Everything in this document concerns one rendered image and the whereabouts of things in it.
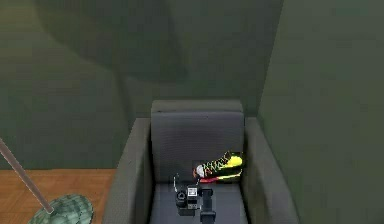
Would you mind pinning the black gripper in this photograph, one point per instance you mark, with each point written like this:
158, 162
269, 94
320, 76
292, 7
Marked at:
181, 199

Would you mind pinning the black green red yellow shoe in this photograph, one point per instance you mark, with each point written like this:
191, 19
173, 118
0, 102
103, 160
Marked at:
222, 165

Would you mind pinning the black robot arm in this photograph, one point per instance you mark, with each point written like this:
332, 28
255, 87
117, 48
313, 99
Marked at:
207, 203

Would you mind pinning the grey armchair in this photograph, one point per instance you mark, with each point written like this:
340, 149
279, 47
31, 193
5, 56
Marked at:
196, 146

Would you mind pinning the floor lamp with green base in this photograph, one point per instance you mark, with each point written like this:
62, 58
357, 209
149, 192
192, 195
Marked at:
63, 210

